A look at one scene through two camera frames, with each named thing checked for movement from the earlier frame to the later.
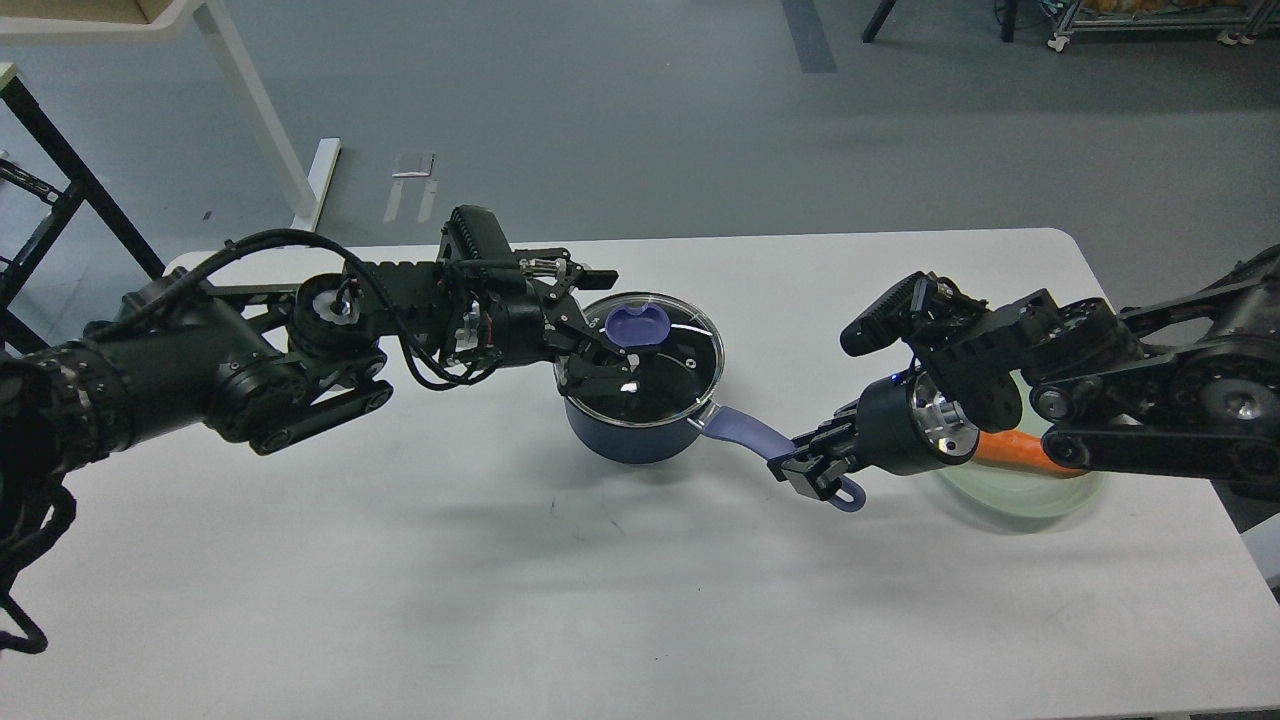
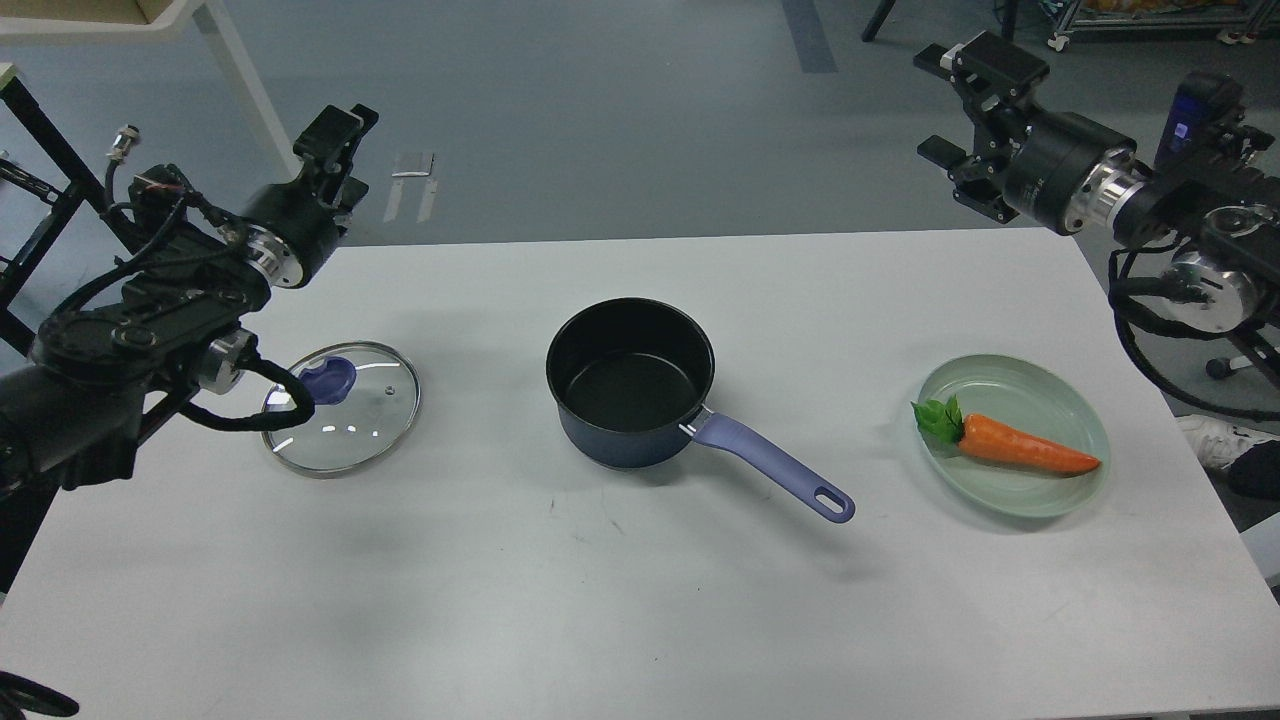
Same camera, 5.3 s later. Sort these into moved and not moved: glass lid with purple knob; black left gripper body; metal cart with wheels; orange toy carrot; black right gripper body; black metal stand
Moved: black right gripper body; black left gripper body; glass lid with purple knob
Not moved: orange toy carrot; black metal stand; metal cart with wheels
